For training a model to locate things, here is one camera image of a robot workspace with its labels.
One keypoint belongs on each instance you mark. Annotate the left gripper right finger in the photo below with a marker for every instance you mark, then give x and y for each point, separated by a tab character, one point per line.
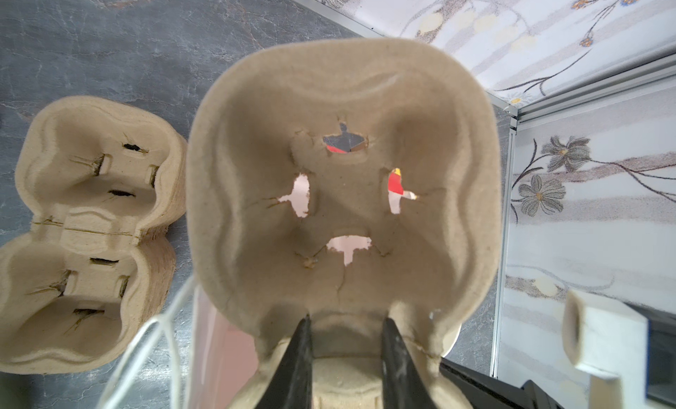
402	385

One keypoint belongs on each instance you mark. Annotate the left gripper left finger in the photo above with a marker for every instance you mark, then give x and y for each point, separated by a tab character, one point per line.
292	383

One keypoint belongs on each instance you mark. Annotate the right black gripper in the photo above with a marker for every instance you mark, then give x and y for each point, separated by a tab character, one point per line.
486	392

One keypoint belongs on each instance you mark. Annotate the red white paper bag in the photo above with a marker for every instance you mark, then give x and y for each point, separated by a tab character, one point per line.
211	356

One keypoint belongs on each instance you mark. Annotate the single brown pulp carrier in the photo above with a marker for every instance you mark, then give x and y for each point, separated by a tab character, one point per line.
347	182

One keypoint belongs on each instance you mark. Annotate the brown pulp cup carrier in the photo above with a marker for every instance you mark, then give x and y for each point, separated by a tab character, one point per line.
104	181

